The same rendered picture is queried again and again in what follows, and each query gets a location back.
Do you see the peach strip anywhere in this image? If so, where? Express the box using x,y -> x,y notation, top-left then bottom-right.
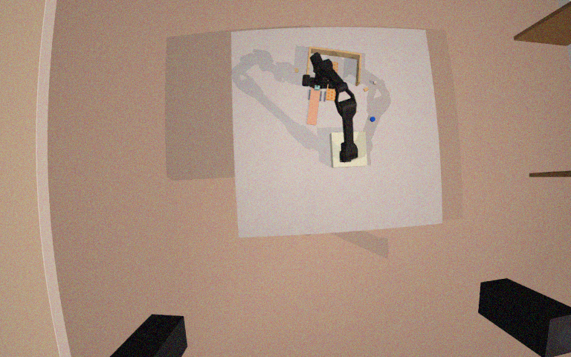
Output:
307,88 -> 320,125

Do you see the orange dotted strip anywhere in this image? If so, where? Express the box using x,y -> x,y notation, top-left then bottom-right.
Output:
326,84 -> 336,101

